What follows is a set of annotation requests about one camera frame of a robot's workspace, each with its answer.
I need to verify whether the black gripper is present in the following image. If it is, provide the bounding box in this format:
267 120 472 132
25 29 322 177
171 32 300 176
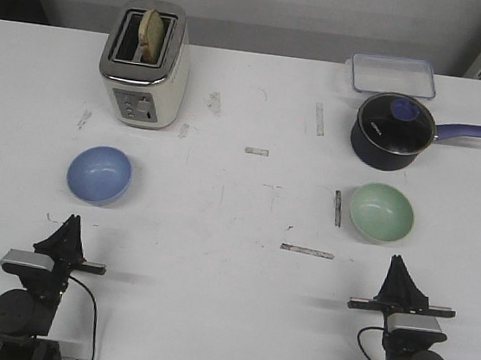
347 255 456 357
20 215 106 308

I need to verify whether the blue plastic bowl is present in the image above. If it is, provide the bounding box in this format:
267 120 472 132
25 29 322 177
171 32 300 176
66 146 133 205

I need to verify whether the green plastic bowl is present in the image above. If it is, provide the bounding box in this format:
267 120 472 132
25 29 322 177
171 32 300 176
349 182 415 244

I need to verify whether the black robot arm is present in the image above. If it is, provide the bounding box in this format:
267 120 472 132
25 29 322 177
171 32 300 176
347 255 456 360
0 215 106 360

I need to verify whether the dark blue saucepan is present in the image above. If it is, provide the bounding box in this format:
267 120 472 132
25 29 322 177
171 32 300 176
350 110 481 172

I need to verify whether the glass lid with blue knob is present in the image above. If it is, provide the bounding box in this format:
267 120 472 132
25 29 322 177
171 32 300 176
358 92 436 155

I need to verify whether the cream and chrome toaster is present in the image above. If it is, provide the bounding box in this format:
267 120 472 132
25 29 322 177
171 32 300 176
98 0 191 129

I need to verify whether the clear plastic food container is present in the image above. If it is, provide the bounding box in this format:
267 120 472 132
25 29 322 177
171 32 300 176
345 53 436 100

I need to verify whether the toast slice in toaster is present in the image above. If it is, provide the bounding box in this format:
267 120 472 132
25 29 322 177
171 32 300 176
137 9 165 64

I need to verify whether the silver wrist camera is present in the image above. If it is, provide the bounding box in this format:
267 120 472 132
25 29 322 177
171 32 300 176
0 249 54 277
386 313 447 344

